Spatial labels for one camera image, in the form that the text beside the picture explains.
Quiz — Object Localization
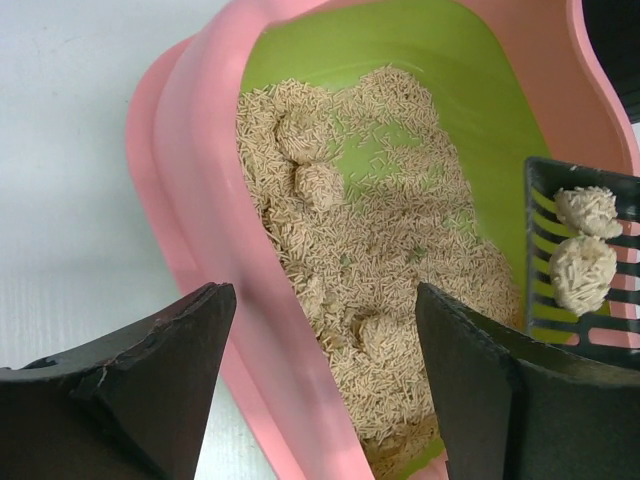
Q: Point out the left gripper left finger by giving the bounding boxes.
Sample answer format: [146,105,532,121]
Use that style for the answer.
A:
[1,283,236,479]

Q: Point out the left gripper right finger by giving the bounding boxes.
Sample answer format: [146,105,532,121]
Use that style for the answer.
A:
[415,283,639,480]

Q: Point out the black litter scoop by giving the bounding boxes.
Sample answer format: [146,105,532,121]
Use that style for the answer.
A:
[524,157,639,370]

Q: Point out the litter clump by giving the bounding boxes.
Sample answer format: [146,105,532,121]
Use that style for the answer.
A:
[554,186,623,239]
[549,235,617,317]
[274,108,333,165]
[357,314,421,363]
[294,163,344,212]

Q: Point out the pink green litter box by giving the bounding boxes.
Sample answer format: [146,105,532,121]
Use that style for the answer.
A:
[126,1,639,479]

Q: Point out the beige cat litter pellets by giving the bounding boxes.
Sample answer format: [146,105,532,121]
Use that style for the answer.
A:
[236,66,521,479]

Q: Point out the black trash bin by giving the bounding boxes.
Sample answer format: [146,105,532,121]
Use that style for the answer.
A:
[582,0,640,124]

